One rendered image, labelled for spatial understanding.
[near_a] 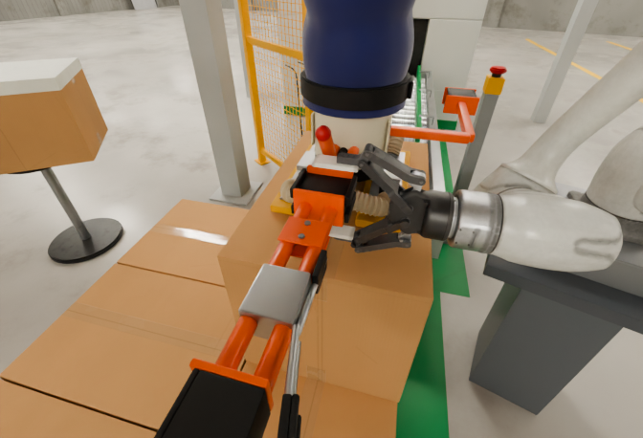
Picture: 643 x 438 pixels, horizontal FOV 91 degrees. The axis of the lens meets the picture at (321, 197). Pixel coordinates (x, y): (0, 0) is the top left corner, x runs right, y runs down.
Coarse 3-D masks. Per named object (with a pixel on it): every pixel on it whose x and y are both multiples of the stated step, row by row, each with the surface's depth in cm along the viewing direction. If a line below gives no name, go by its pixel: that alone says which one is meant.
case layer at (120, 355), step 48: (144, 240) 121; (192, 240) 121; (96, 288) 103; (144, 288) 103; (192, 288) 103; (48, 336) 89; (96, 336) 89; (144, 336) 89; (192, 336) 89; (0, 384) 79; (48, 384) 79; (96, 384) 79; (144, 384) 79; (0, 432) 71; (48, 432) 71; (96, 432) 71; (144, 432) 71; (336, 432) 71; (384, 432) 71
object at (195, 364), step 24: (192, 360) 28; (192, 384) 26; (216, 384) 26; (240, 384) 26; (264, 384) 26; (192, 408) 25; (216, 408) 25; (240, 408) 25; (264, 408) 27; (168, 432) 24; (192, 432) 24; (216, 432) 24; (240, 432) 24
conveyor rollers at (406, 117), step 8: (424, 80) 299; (424, 88) 277; (424, 96) 263; (408, 104) 244; (424, 104) 242; (400, 112) 231; (408, 112) 230; (424, 112) 228; (392, 120) 218; (400, 120) 217; (408, 120) 216; (424, 120) 221
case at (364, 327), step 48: (240, 240) 63; (336, 240) 63; (240, 288) 64; (336, 288) 57; (384, 288) 54; (432, 288) 54; (336, 336) 66; (384, 336) 61; (336, 384) 78; (384, 384) 72
